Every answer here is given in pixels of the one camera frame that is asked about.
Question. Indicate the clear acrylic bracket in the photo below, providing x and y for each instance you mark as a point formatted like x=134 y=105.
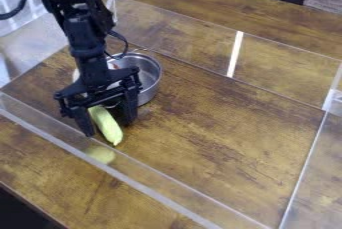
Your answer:
x=111 y=7

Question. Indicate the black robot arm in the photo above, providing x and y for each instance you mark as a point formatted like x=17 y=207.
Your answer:
x=87 y=24

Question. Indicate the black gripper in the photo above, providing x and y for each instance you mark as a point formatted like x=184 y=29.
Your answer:
x=78 y=96

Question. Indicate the small steel pot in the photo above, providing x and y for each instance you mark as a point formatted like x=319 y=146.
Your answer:
x=150 y=73

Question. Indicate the red white toy mushroom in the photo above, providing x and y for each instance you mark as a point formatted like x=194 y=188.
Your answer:
x=111 y=65

